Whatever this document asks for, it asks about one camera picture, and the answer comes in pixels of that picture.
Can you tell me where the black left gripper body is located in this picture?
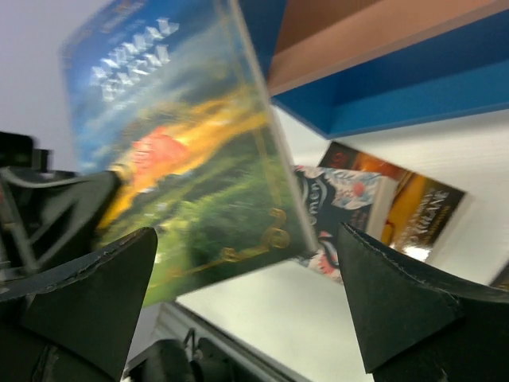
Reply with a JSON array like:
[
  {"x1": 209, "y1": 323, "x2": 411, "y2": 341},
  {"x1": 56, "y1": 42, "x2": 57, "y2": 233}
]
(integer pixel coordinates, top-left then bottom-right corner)
[{"x1": 1, "y1": 133, "x2": 119, "y2": 279}]

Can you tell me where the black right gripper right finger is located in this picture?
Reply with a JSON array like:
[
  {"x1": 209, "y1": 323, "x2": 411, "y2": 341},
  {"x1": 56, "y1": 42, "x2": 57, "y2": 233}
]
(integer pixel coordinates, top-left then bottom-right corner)
[{"x1": 337, "y1": 223, "x2": 508, "y2": 382}]

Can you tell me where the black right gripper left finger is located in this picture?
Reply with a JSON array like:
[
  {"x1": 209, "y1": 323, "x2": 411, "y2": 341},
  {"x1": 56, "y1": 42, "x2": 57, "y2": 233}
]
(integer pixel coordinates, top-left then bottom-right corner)
[{"x1": 1, "y1": 228, "x2": 157, "y2": 381}]

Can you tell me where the Edward Tulane brown book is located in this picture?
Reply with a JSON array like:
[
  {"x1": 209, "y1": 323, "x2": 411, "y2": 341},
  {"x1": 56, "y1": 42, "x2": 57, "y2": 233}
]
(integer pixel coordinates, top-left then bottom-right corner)
[{"x1": 319, "y1": 142, "x2": 472, "y2": 263}]

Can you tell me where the Little Women floral book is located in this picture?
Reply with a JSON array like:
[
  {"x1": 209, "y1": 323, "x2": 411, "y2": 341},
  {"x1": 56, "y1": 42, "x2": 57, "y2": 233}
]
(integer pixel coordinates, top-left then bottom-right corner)
[{"x1": 294, "y1": 166, "x2": 397, "y2": 283}]

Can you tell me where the Animal Farm book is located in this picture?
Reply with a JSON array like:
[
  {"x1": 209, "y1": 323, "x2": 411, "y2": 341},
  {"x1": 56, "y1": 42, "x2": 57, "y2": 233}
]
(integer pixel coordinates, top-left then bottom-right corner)
[{"x1": 62, "y1": 0, "x2": 317, "y2": 306}]

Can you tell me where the blue yellow wooden bookshelf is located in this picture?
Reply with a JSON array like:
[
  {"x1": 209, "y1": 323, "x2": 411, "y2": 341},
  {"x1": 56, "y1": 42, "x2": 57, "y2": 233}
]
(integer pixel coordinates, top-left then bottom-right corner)
[{"x1": 240, "y1": 1, "x2": 508, "y2": 138}]

